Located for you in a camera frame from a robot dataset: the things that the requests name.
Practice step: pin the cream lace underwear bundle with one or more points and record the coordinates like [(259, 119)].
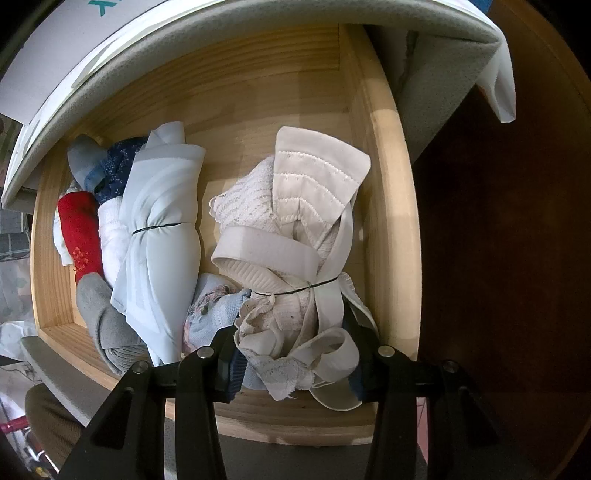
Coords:
[(314, 184)]

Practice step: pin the white folded garment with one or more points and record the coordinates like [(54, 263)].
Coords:
[(111, 235)]

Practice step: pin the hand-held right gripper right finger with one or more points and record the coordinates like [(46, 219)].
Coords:
[(364, 383)]

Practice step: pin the blue-grey underwear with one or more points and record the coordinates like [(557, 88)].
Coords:
[(85, 157)]

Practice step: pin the pastel crumpled underwear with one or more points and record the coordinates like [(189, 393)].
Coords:
[(207, 309)]

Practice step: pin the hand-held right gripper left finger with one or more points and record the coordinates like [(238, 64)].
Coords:
[(233, 369)]

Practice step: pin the white patterned cloth cover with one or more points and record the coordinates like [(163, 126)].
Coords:
[(501, 92)]

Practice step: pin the grey ribbed sock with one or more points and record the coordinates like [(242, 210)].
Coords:
[(101, 314)]

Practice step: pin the brown cloth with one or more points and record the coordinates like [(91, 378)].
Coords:
[(51, 424)]

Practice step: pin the navy patterned underwear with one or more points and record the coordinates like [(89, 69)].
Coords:
[(117, 161)]

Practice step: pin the plaid blanket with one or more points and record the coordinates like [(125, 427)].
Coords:
[(11, 240)]

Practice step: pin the wooden drawer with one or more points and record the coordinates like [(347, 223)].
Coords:
[(258, 115)]

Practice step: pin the pale blue garment bundle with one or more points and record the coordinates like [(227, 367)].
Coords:
[(157, 258)]

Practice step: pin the white printed plastic bag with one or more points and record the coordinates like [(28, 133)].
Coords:
[(14, 295)]

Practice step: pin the red rolled garment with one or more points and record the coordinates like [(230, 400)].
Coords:
[(81, 230)]

